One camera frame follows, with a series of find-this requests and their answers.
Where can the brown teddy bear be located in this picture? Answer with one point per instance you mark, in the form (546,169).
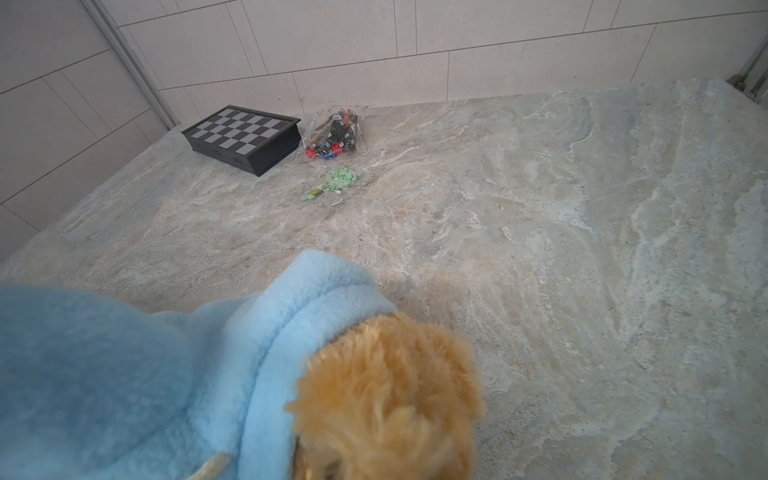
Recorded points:
(390,398)

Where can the light blue bear hoodie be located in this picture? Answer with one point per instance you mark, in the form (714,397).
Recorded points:
(95,388)

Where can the small green pieces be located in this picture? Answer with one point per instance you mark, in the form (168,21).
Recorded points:
(338,178)

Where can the bag of colourful pieces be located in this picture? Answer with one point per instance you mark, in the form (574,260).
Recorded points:
(339,135)

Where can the black white chessboard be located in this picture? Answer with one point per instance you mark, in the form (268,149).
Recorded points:
(250,140)

